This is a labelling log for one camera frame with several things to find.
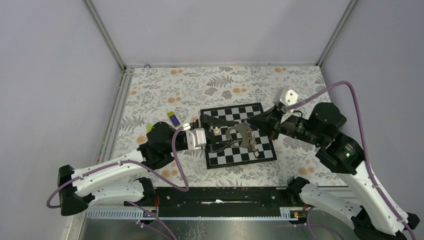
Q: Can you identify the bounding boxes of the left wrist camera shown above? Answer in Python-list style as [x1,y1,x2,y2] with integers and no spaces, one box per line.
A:
[181,122,207,150]

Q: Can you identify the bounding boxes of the floral table cloth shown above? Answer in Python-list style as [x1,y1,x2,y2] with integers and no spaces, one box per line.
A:
[112,66,344,187]

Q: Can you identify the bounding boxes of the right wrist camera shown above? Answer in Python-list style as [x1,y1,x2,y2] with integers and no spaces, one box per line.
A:
[273,87,299,122]

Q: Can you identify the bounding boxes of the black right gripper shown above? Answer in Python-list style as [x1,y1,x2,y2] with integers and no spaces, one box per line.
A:
[246,101,325,145]

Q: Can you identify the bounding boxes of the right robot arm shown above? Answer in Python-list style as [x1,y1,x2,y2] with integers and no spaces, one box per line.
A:
[247,102,420,240]

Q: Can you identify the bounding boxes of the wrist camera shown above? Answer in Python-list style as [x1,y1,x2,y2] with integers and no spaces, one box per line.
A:
[181,122,207,150]
[273,87,299,122]

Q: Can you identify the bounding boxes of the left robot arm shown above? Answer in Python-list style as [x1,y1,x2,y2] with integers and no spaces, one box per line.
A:
[52,115,242,216]

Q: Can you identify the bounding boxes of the purple green toy brick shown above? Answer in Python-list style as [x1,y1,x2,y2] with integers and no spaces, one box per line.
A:
[167,111,181,127]

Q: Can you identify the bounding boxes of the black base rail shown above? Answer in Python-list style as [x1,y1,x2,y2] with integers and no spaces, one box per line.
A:
[135,187,309,218]

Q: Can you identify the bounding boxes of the black key tag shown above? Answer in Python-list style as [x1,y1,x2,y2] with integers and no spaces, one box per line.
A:
[253,149,260,159]

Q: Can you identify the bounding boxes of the black white chessboard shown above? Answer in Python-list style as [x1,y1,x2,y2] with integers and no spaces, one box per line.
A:
[198,102,277,169]

